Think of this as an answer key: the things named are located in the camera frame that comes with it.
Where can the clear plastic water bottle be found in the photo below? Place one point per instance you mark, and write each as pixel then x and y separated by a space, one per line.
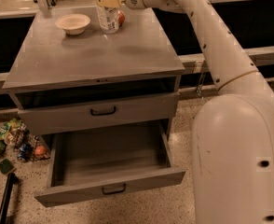
pixel 108 19

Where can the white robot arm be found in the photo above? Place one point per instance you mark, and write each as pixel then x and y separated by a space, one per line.
pixel 233 133

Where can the grey drawer cabinet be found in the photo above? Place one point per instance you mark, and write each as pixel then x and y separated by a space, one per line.
pixel 53 68

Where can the upper grey drawer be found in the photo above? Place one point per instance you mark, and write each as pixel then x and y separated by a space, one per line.
pixel 68 118

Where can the open lower grey drawer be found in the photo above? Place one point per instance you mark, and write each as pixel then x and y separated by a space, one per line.
pixel 107 161

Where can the orange soda can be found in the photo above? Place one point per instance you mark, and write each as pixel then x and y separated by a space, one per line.
pixel 121 17

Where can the white paper bowl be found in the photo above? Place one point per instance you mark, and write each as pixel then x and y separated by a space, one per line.
pixel 73 24

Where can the orange fruit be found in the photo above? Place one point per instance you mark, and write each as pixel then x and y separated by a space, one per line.
pixel 40 151

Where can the blue soda can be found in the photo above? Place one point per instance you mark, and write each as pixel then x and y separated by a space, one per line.
pixel 25 152

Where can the green snack bag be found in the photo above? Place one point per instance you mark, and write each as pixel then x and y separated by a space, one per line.
pixel 5 132

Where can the green sponge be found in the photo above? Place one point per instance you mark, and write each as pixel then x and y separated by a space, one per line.
pixel 6 167

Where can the black stand leg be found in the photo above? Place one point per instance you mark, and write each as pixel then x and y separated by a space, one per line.
pixel 11 180

